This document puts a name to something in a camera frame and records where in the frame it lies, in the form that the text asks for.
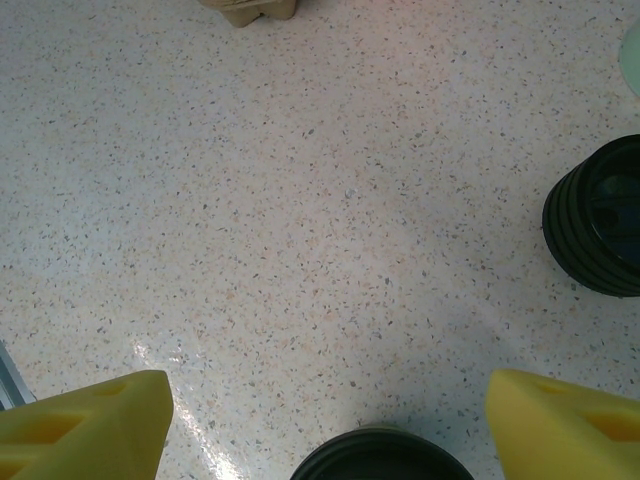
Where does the pale green holder cup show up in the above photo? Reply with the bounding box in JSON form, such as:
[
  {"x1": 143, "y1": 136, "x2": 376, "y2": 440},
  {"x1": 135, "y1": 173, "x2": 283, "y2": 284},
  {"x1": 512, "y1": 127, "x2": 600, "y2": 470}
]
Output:
[{"x1": 618, "y1": 22, "x2": 640, "y2": 96}]

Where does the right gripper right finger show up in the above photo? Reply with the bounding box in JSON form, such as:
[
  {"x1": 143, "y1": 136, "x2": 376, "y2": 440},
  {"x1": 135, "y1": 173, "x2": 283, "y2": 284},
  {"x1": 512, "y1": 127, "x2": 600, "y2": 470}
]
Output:
[{"x1": 484, "y1": 367, "x2": 640, "y2": 480}]

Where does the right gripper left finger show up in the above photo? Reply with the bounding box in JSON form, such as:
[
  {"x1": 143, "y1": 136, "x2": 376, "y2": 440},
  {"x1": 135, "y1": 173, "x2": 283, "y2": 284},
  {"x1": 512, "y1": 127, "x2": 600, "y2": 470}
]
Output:
[{"x1": 0, "y1": 368, "x2": 175, "y2": 480}]

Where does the aluminium mounting rail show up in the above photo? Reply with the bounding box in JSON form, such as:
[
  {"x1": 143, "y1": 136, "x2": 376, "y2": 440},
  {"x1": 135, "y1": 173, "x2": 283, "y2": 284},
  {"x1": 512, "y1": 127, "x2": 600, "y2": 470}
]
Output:
[{"x1": 0, "y1": 339, "x2": 37, "y2": 412}]

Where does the black plastic cup lid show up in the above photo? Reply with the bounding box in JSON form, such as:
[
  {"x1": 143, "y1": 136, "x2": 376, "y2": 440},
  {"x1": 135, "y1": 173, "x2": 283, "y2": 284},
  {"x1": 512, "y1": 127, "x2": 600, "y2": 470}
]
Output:
[
  {"x1": 542, "y1": 164, "x2": 640, "y2": 300},
  {"x1": 288, "y1": 423, "x2": 482, "y2": 480},
  {"x1": 552, "y1": 149, "x2": 640, "y2": 291},
  {"x1": 574, "y1": 133, "x2": 640, "y2": 281}
]

